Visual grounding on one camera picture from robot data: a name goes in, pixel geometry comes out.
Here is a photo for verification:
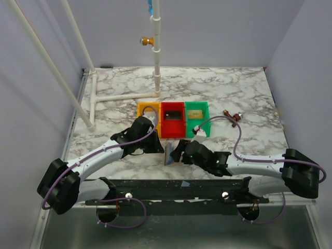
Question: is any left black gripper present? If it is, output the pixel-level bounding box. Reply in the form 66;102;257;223
137;130;165;154

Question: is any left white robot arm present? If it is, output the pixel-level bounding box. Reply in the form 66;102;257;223
37;116;164;215

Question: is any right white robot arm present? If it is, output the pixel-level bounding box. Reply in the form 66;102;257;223
170;140;320;203

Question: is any black card in red bin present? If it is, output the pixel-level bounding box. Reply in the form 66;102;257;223
164;110;182;121

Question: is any gold card in green bin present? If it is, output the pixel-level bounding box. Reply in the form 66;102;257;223
187;109;204;119

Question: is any yellow plastic bin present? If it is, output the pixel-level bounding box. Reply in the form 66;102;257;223
137;102;161;138

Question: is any red plastic bin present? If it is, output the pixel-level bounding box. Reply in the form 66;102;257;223
161;102;186;139

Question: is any green plastic bin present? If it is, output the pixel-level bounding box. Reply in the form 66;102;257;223
185;102;210;138

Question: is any brown brass faucet valve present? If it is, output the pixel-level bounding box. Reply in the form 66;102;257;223
223;110;243;128

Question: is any orange nozzle on pipe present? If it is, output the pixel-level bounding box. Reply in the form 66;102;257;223
140;37;154;47

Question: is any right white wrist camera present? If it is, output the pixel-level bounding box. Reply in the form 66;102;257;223
191;126;206;143

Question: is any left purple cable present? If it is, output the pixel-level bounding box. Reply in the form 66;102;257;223
41;105;159;229

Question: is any purple cable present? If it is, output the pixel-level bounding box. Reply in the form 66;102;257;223
193;116;327;225
41;105;159;229

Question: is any black mounting rail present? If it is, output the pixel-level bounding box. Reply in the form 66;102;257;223
78;177;280;220

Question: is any white PVC pipe frame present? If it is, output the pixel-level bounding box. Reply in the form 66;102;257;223
6;1;161;132

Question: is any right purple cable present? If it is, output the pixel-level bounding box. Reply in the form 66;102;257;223
193;116;327;225

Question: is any aluminium extrusion frame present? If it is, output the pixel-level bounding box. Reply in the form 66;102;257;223
267;192;316;206

